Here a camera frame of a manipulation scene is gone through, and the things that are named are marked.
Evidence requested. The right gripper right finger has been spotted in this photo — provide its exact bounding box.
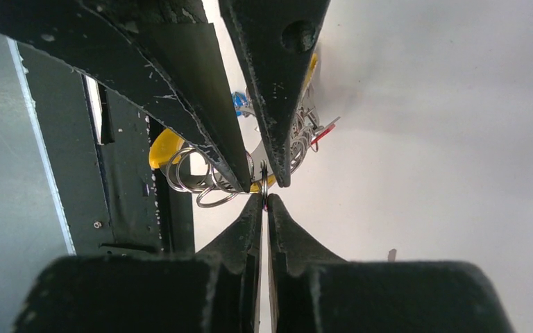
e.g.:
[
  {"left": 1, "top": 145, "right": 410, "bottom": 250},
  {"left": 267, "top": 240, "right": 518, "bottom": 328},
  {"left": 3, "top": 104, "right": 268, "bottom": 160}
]
[{"left": 267, "top": 194, "right": 514, "bottom": 332}]

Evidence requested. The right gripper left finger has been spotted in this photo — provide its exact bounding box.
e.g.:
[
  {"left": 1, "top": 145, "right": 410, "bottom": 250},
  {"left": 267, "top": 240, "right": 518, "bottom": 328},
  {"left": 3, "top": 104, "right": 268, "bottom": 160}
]
[{"left": 12, "top": 194, "right": 263, "bottom": 332}]

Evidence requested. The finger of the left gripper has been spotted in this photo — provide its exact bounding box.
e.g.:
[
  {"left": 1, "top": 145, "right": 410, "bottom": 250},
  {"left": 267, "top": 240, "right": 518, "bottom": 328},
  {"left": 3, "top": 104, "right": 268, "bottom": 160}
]
[
  {"left": 0, "top": 1, "right": 251, "bottom": 192},
  {"left": 219, "top": 1, "right": 330, "bottom": 187}
]

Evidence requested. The metal key organizer ring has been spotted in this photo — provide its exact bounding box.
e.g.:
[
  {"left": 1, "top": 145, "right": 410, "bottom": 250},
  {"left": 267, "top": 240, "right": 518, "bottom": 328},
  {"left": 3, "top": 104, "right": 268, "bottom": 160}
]
[{"left": 149, "top": 53, "right": 342, "bottom": 209}]

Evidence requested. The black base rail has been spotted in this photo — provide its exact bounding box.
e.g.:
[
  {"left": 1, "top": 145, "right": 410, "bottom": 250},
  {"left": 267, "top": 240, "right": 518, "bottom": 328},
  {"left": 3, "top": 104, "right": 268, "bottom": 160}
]
[{"left": 10, "top": 42, "right": 195, "bottom": 257}]

